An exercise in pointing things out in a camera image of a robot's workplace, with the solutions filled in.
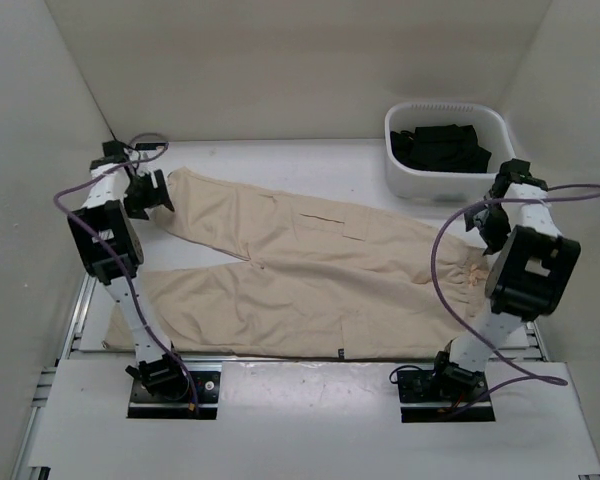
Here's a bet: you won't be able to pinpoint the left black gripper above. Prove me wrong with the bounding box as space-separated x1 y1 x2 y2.
123 169 174 220

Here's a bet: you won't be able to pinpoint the beige trousers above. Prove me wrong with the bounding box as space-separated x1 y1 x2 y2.
102 167 494 361

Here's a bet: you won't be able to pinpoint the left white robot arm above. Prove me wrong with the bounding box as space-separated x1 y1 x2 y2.
67 140 190 401

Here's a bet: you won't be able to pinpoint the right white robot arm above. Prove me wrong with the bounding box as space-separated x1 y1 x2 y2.
429 159 581 400

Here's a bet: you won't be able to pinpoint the black clothes in basket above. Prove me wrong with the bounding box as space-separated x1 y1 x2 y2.
390 124 492 174

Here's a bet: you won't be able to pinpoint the white plastic basket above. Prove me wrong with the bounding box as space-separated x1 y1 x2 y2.
384 101 515 202

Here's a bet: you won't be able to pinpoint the aluminium left rail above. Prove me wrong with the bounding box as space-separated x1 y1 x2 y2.
54 275 96 367

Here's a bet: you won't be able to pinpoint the aluminium rail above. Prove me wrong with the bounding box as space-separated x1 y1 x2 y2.
181 347 546 363
524 322 543 350
54 275 96 367

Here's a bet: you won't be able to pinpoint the aluminium right rail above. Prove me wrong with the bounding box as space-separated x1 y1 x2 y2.
524 322 543 350

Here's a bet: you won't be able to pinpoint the aluminium front rail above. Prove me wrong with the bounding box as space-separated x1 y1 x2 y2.
181 347 546 363

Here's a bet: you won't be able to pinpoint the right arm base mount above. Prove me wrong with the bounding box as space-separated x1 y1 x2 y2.
388 365 495 424

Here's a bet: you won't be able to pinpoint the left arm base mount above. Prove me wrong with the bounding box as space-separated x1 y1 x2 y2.
127 366 222 420

